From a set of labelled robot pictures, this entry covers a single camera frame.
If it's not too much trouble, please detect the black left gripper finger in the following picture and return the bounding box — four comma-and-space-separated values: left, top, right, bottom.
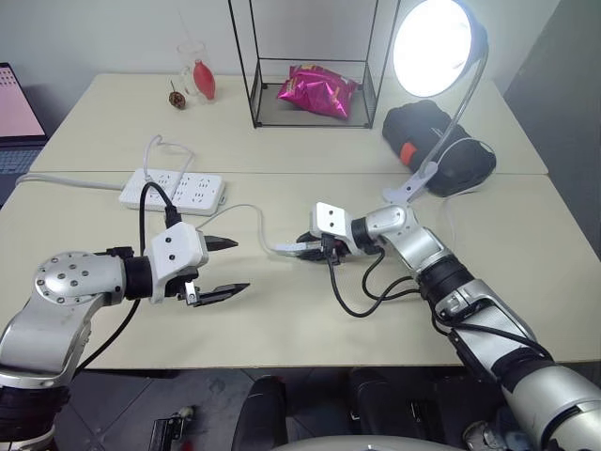
204, 234, 240, 254
193, 282, 252, 309

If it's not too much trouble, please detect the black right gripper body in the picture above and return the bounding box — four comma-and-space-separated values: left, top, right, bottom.
318, 233, 355, 266

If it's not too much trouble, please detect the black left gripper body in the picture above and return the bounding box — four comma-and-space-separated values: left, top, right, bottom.
163, 268, 202, 307

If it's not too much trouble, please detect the white inline cord switch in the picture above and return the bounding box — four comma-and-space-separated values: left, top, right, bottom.
270, 240, 321, 259

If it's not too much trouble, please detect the white gooseneck clamp desk lamp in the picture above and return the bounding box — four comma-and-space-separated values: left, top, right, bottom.
381, 0, 490, 207

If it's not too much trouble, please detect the white power strip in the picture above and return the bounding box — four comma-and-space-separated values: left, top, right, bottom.
117, 168, 228, 217

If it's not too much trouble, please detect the dark rounded shape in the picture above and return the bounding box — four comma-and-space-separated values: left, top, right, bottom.
233, 374, 288, 450
346, 367, 475, 443

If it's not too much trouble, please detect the pink snack bag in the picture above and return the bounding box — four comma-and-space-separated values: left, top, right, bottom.
276, 65, 361, 123

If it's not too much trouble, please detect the black pouch with orange tab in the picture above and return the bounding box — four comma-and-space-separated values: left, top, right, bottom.
380, 99, 498, 198

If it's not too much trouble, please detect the small brown dried pod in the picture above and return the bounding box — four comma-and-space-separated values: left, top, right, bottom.
168, 80, 190, 111

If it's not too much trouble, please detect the red rubber bulb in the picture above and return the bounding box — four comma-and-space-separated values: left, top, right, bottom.
192, 59, 219, 102

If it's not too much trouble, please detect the open laptop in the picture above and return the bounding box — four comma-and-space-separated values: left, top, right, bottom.
0, 62, 50, 209

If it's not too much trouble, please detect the grey sneaker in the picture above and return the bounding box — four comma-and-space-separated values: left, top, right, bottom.
463, 419, 522, 451

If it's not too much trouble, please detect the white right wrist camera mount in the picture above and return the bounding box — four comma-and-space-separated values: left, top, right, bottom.
308, 201, 359, 257

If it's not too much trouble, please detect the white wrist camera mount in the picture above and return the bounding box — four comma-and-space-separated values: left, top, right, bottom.
308, 201, 359, 257
148, 221, 210, 304

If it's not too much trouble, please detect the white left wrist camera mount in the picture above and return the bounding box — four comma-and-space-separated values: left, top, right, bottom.
148, 221, 210, 304

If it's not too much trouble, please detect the white lamp cord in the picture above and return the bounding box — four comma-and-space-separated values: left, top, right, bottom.
143, 134, 495, 258

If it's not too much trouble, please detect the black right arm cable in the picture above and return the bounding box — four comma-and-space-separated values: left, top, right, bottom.
327, 237, 426, 319

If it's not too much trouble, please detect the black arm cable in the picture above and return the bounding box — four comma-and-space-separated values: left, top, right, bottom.
327, 237, 426, 319
73, 181, 182, 373

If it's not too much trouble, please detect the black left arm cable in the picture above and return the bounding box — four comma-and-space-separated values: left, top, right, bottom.
73, 181, 182, 373

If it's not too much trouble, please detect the black wire frame stand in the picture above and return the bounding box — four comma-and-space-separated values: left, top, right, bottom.
227, 0, 402, 130

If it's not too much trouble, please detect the white power strip cable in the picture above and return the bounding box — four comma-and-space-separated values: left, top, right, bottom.
15, 172, 125, 191

